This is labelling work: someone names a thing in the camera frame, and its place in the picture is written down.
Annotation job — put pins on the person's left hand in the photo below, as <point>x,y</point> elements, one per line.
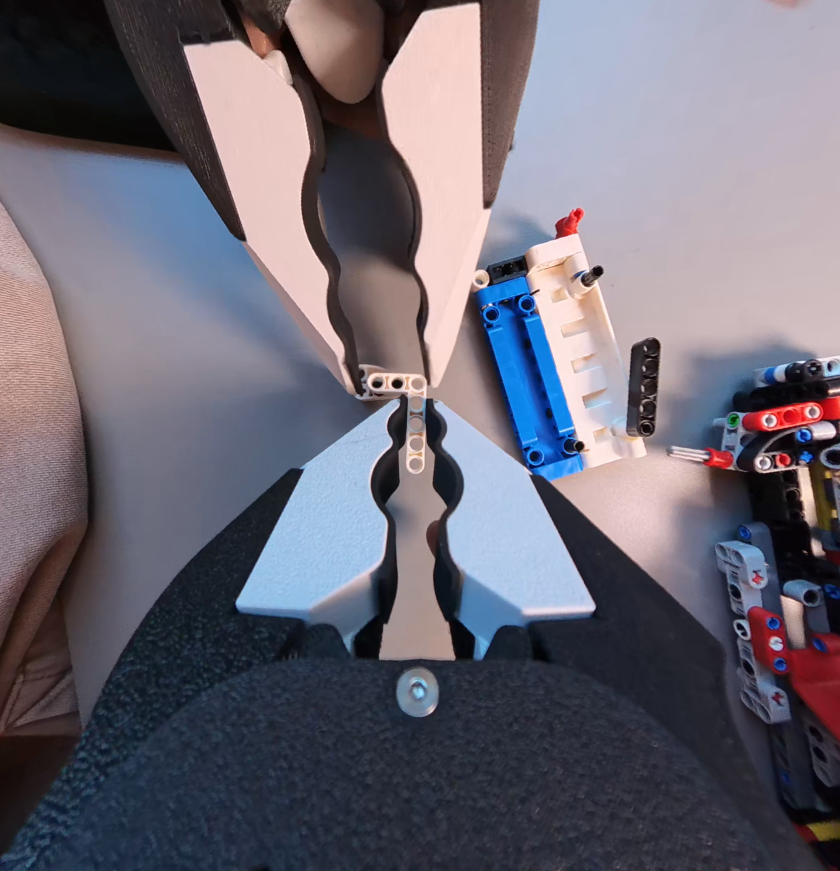
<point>355,119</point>

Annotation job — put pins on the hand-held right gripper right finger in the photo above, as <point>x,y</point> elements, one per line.
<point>515,544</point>

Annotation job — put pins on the blue and white lego assembly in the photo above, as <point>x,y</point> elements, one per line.
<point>515,381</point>

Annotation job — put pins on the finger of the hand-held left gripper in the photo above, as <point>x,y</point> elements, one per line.
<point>257,150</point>
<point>454,136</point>

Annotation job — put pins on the person's beige trousers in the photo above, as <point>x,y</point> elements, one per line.
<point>25,408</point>

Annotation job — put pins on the partly built lego car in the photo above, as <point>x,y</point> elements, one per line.
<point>814,667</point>

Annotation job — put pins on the person's right hand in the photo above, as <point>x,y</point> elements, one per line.
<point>432,537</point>

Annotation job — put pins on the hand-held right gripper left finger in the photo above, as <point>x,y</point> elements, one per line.
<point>318,544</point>

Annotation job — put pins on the white L-shaped lego beam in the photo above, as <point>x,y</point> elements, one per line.
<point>416,454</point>

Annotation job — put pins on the black five-hole lego beam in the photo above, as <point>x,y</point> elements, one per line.
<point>632,394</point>

